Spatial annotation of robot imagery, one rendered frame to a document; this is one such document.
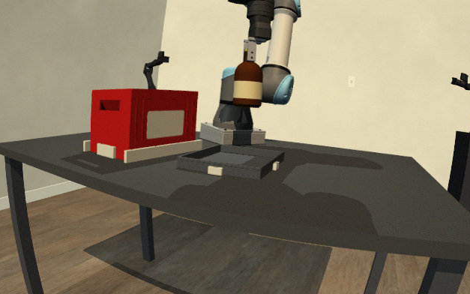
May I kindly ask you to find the red bottle crate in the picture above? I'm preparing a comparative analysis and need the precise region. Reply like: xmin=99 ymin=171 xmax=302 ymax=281
xmin=91 ymin=88 xmax=197 ymax=161

